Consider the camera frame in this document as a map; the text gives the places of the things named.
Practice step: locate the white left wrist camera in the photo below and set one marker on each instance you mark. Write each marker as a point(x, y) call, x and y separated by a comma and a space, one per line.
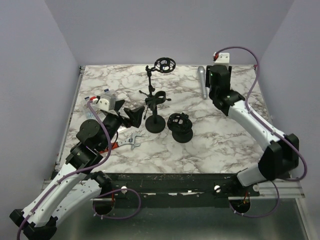
point(106, 102)

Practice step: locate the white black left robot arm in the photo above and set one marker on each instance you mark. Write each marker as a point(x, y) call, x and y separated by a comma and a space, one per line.
point(37, 221)

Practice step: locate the clear plastic screw box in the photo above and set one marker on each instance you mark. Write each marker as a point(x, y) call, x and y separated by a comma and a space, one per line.
point(101, 114)

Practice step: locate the aluminium extrusion rail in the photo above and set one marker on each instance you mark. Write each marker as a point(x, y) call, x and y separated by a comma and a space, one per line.
point(267, 191)

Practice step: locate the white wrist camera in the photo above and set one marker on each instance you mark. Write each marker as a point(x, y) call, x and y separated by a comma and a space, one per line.
point(222, 58)
point(106, 102)

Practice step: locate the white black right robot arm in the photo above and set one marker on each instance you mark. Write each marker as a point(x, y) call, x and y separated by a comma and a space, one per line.
point(279, 149)

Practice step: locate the black front mounting rail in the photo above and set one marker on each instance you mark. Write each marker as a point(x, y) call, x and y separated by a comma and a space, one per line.
point(156, 190)

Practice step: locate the black round-base clip stand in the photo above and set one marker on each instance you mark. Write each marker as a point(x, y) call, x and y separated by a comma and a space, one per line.
point(155, 123)

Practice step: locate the silver grey microphone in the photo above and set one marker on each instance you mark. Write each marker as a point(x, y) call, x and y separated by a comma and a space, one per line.
point(201, 72)

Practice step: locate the black tripod shock mount stand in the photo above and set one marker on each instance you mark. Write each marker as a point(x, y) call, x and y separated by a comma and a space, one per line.
point(163, 65)

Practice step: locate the black shock mount round stand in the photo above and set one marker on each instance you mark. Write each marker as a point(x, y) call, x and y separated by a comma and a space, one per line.
point(181, 127)

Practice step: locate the orange handled adjustable wrench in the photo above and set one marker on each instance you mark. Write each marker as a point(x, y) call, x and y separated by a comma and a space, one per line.
point(129, 141)

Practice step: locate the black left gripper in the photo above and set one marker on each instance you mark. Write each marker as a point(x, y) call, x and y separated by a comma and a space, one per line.
point(135, 115)

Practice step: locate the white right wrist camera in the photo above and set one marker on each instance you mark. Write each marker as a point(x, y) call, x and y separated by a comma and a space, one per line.
point(222, 58)

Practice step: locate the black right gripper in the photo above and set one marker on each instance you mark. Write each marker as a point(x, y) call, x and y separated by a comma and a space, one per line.
point(209, 76)

